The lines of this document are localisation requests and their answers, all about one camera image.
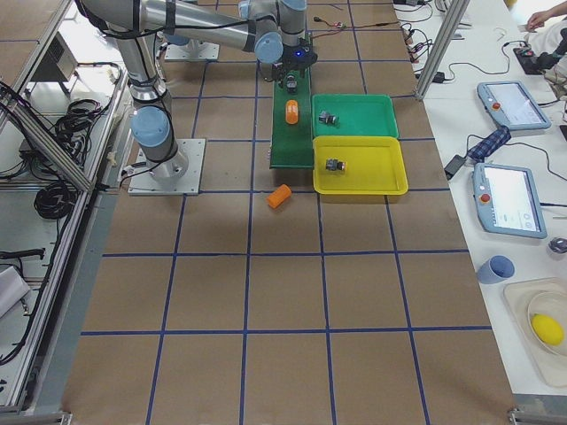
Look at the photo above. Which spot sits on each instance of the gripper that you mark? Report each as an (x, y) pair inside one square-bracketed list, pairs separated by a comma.
[(289, 66)]

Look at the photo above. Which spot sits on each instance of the orange cylinder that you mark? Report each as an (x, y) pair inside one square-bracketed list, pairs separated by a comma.
[(278, 196), (291, 112)]

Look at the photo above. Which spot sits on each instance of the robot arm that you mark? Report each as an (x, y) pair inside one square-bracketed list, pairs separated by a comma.
[(274, 31)]

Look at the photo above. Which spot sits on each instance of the green conveyor belt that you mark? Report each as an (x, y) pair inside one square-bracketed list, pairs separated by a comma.
[(292, 145)]

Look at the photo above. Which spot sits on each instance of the green tray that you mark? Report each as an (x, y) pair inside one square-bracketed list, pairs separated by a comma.
[(358, 114)]

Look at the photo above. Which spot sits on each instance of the yellow tray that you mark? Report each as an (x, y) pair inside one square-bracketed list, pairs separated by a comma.
[(375, 165)]

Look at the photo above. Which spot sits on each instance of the black power adapter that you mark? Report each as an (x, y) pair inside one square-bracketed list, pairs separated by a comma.
[(453, 166)]

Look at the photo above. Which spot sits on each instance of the upper teach pendant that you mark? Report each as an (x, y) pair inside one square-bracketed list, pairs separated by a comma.
[(510, 104)]

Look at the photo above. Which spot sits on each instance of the teach pendant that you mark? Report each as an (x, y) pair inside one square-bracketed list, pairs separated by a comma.
[(510, 104), (507, 201)]

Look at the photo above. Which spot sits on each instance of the folded blue umbrella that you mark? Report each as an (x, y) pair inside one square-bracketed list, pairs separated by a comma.
[(489, 145)]

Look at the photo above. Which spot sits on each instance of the person hand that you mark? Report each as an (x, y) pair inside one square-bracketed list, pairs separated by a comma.
[(538, 19)]

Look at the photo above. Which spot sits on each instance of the lower teach pendant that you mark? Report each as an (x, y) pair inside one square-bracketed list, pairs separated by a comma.
[(507, 201)]

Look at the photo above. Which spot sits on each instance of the blue cup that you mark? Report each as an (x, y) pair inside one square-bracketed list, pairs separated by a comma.
[(496, 269)]

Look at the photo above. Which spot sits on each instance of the white bowl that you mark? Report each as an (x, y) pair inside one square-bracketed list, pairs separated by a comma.
[(552, 304)]

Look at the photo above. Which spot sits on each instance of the yellow lemon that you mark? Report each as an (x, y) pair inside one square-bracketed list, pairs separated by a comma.
[(547, 329)]

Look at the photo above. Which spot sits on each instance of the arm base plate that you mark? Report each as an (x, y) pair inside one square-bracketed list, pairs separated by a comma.
[(178, 176), (192, 51)]

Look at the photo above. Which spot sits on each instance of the aluminium frame post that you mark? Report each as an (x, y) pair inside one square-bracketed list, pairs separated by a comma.
[(445, 34)]

